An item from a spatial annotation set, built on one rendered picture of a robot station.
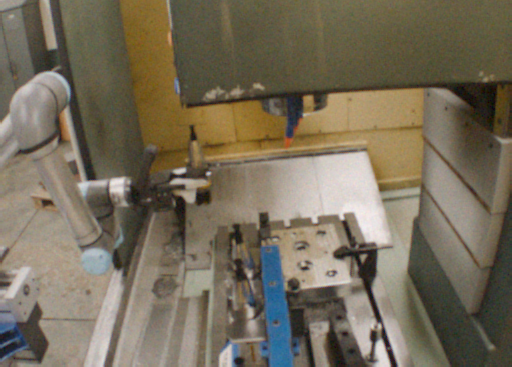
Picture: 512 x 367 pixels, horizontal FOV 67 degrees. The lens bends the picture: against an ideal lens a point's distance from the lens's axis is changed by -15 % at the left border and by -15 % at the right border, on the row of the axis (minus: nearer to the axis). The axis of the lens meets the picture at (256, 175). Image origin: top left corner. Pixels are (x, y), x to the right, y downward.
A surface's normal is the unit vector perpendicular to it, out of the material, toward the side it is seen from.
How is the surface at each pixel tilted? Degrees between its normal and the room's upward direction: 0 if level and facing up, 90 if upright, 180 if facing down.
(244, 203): 24
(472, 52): 90
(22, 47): 90
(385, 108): 90
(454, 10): 90
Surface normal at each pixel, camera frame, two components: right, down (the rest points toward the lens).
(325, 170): -0.07, -0.63
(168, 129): 0.04, 0.44
